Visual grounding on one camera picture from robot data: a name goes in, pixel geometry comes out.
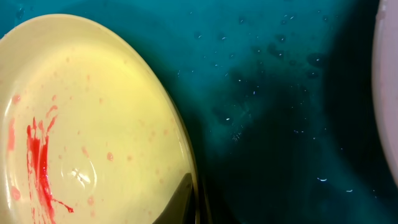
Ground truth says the teal plastic tray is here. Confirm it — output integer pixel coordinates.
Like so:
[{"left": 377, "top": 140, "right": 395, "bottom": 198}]
[{"left": 1, "top": 0, "right": 397, "bottom": 223}]

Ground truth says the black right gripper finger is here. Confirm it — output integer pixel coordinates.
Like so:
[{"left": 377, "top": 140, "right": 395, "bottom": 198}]
[{"left": 153, "top": 173, "right": 199, "bottom": 224}]

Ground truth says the yellow-green plastic plate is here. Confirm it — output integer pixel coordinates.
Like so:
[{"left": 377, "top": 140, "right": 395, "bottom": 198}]
[{"left": 1, "top": 14, "right": 200, "bottom": 223}]

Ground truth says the white plastic plate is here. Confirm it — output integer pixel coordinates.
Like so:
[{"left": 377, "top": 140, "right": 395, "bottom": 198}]
[{"left": 372, "top": 0, "right": 397, "bottom": 182}]

